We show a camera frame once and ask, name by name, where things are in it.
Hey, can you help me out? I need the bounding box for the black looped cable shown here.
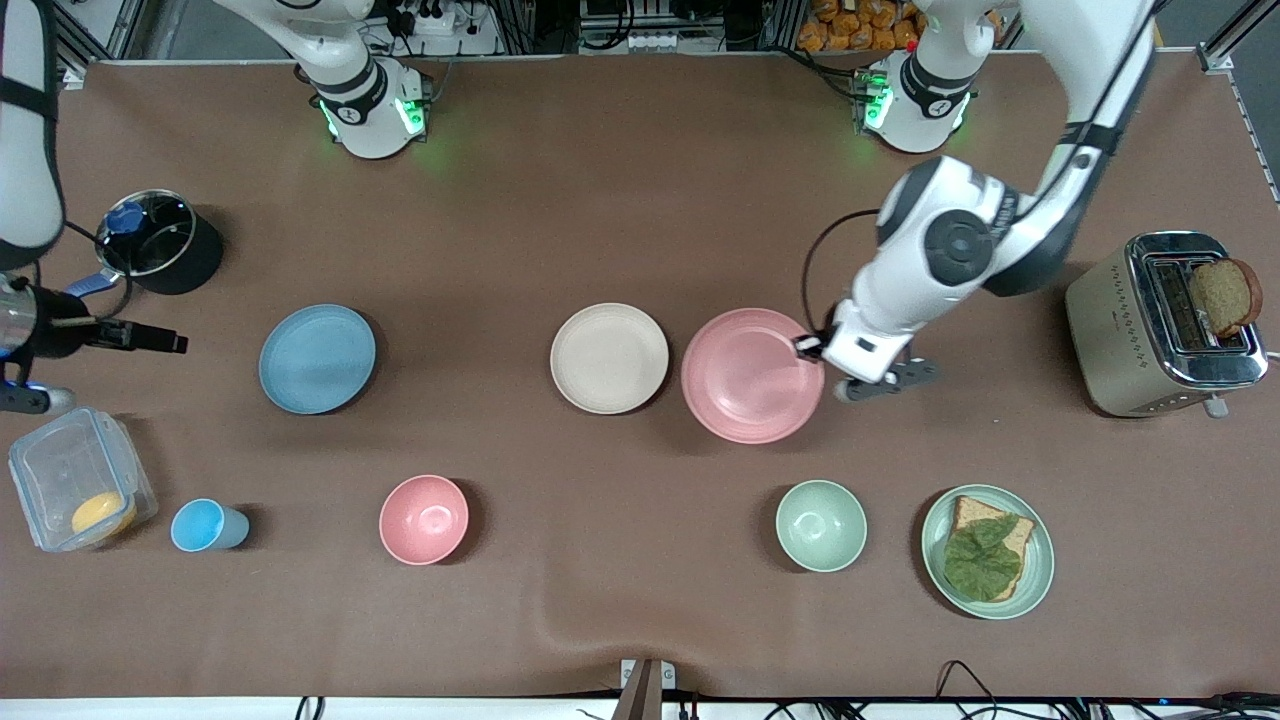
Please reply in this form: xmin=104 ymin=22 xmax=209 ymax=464
xmin=935 ymin=660 xmax=1001 ymax=720

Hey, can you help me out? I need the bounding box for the clear plastic container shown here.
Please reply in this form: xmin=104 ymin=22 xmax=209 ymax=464
xmin=8 ymin=405 xmax=159 ymax=554

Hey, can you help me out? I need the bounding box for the yellow round food piece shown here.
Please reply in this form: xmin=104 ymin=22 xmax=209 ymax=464
xmin=71 ymin=491 xmax=136 ymax=539

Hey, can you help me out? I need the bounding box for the beige plate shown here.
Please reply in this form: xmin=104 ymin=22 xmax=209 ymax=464
xmin=549 ymin=302 xmax=671 ymax=416

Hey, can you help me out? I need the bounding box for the pink bowl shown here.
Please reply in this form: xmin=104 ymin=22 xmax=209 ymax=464
xmin=378 ymin=474 xmax=470 ymax=567

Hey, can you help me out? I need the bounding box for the bag of orange buns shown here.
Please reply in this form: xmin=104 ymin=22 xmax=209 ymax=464
xmin=797 ymin=0 xmax=921 ymax=53

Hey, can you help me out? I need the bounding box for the brown toast slice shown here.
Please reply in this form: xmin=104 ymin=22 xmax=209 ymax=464
xmin=1188 ymin=258 xmax=1264 ymax=338

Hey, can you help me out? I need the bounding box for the green lettuce leaf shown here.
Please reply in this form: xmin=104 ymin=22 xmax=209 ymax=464
xmin=943 ymin=515 xmax=1023 ymax=603

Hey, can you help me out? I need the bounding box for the black pot with blue handle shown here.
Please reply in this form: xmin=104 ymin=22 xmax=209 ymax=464
xmin=65 ymin=189 xmax=224 ymax=298

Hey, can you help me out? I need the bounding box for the blue cup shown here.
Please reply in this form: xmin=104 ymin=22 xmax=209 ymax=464
xmin=170 ymin=498 xmax=251 ymax=553

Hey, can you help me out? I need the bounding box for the blue plate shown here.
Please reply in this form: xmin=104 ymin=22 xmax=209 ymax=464
xmin=258 ymin=304 xmax=378 ymax=416

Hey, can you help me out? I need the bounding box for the bread slice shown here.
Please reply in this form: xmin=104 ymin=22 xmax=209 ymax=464
xmin=946 ymin=495 xmax=1036 ymax=601

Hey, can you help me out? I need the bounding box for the beige chrome toaster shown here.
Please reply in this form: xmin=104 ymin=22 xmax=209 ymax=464
xmin=1064 ymin=232 xmax=1269 ymax=419

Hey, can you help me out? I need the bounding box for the green bowl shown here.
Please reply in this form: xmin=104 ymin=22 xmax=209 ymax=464
xmin=775 ymin=480 xmax=869 ymax=574

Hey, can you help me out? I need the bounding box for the white power strip with plugs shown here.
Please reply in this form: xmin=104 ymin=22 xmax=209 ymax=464
xmin=385 ymin=0 xmax=456 ymax=36

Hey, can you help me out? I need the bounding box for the pink plate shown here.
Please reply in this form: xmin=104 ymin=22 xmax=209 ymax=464
xmin=680 ymin=307 xmax=827 ymax=445

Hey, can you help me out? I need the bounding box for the glass lid with blue knob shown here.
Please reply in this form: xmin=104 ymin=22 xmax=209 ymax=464
xmin=96 ymin=190 xmax=196 ymax=278

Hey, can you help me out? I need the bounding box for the green plate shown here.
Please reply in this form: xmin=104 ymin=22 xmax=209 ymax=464
xmin=921 ymin=484 xmax=1056 ymax=621

